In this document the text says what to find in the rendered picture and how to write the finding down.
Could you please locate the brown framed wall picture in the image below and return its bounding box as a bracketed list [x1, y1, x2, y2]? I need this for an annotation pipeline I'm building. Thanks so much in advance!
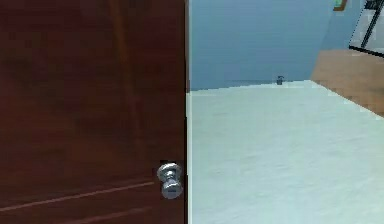
[332, 0, 349, 12]

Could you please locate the black framed window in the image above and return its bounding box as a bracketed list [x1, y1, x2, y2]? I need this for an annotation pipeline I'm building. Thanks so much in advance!
[348, 0, 384, 58]

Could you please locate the silver round door knob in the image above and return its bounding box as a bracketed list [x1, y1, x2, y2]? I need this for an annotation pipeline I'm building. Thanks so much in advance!
[156, 161, 184, 200]

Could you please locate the dark brown wooden door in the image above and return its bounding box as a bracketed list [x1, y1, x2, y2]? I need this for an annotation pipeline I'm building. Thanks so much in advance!
[0, 0, 191, 224]

